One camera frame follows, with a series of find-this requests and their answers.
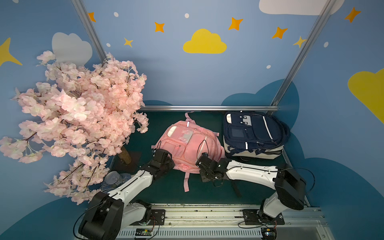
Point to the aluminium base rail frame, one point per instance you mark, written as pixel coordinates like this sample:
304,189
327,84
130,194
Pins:
226,222

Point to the right aluminium frame post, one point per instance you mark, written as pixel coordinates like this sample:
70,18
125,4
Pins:
305,49

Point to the pink cherry blossom tree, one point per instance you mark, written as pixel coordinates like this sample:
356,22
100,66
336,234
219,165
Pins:
85,114

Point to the green circuit board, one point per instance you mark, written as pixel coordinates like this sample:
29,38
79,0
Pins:
143,233
268,234

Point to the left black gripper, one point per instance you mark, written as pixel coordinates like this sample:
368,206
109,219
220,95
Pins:
163,156

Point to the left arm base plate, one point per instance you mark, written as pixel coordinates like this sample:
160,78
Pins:
156,217

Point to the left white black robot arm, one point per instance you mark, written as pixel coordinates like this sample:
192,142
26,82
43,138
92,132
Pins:
110,212

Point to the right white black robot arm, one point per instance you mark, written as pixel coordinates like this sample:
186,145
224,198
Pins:
263,175

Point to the blue patterned cloth item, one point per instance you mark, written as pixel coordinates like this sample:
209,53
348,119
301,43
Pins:
106,188

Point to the left green circuit board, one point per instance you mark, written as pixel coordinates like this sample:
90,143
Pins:
143,233

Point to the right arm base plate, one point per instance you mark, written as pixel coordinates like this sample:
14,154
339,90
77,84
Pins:
252,217

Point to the left aluminium frame post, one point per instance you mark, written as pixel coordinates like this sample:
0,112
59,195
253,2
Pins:
88,25

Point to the rear horizontal aluminium bar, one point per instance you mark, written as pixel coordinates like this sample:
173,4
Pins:
159,108

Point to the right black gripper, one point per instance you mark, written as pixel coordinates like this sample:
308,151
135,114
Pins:
205,163

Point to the pink backpack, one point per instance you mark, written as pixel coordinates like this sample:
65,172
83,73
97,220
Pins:
186,142

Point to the navy blue backpack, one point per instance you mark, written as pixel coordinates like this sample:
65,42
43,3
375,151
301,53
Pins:
254,135

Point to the aluminium frame post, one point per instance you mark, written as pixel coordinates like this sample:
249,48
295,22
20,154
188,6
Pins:
305,49
88,25

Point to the right green circuit board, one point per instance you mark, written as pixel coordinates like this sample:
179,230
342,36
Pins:
268,234

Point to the right side floor rail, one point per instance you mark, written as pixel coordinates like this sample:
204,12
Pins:
293,188

